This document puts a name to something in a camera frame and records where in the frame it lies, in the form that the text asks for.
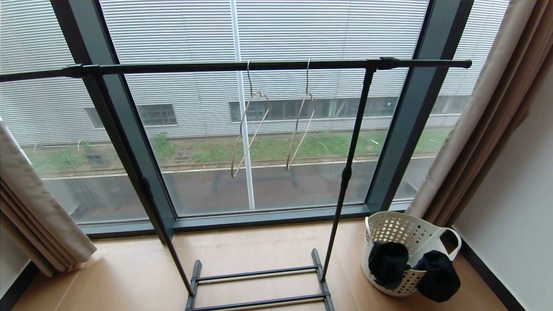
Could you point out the beige curtain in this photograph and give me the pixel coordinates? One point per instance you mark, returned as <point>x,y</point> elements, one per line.
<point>488,108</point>
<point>39,216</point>

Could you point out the pink clothes hanger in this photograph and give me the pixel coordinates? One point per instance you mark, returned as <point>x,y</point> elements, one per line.
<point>249,82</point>
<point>307,82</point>

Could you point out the window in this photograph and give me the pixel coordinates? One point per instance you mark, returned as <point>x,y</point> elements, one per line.
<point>302,34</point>

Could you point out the white laundry basket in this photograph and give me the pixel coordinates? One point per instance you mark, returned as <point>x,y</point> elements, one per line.
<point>402,229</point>

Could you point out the black shorts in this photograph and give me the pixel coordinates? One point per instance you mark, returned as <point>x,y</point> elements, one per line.
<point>389,263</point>

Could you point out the black clothes rack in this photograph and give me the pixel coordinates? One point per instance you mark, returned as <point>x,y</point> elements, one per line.
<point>216,67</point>

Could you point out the black garment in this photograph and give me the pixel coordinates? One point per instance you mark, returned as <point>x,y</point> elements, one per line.
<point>438,276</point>

